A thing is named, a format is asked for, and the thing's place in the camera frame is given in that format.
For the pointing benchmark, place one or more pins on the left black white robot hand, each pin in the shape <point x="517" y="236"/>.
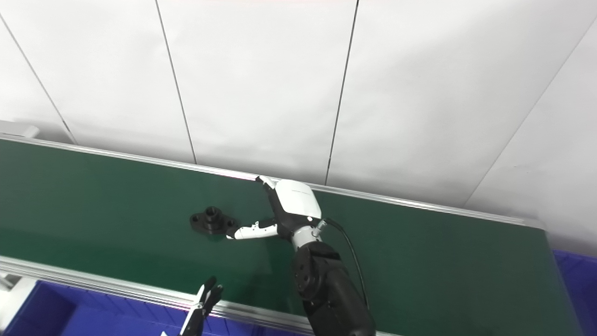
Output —
<point x="200" y="308"/>

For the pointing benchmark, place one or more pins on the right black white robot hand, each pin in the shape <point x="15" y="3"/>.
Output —
<point x="296" y="200"/>

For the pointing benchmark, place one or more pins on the black flanged metal part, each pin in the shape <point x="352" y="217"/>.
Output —
<point x="212" y="221"/>

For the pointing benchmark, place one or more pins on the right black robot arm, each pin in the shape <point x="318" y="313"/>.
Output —
<point x="326" y="289"/>

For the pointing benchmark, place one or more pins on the green conveyor belt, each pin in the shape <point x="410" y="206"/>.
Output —
<point x="419" y="261"/>
<point x="116" y="286"/>

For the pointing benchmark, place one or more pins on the wide blue plastic bin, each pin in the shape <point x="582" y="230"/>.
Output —
<point x="93" y="317"/>

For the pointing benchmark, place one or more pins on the long blue plastic bin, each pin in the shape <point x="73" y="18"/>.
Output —
<point x="580" y="289"/>

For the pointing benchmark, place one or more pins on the white box housing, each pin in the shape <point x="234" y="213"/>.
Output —
<point x="16" y="129"/>

